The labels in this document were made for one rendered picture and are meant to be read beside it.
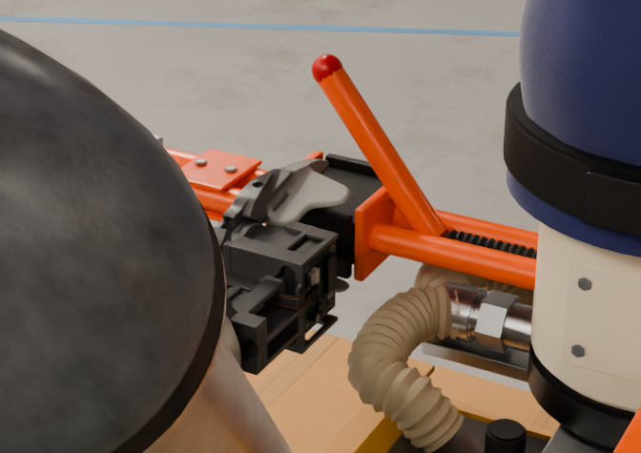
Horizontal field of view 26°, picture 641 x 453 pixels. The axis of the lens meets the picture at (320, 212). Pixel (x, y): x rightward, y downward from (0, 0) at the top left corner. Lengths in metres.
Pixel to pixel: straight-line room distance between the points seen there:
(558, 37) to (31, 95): 0.54
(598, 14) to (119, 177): 0.51
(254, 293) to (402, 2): 4.64
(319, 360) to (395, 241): 1.17
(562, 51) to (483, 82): 3.91
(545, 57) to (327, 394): 1.30
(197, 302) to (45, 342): 0.05
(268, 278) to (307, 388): 1.18
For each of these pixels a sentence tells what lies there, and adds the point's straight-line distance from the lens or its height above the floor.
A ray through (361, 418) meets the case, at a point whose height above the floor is 0.94.
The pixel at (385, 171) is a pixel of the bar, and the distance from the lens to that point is 1.02.
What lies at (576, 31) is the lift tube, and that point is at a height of 1.45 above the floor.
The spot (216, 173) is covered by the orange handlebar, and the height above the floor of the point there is 1.26.
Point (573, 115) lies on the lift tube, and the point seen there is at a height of 1.40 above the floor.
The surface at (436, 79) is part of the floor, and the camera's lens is 4.76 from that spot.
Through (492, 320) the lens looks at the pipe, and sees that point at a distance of 1.03.
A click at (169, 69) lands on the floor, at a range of 4.86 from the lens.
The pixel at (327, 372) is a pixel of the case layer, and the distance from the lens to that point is 2.15.
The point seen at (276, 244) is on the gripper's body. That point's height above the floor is 1.28.
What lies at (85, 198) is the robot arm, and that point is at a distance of 0.34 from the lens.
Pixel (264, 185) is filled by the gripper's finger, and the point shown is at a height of 1.30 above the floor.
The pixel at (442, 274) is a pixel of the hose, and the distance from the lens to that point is 1.06.
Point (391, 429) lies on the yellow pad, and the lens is 1.01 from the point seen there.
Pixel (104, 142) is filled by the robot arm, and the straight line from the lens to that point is 0.35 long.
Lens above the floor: 1.73
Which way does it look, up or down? 27 degrees down
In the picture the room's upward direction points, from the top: straight up
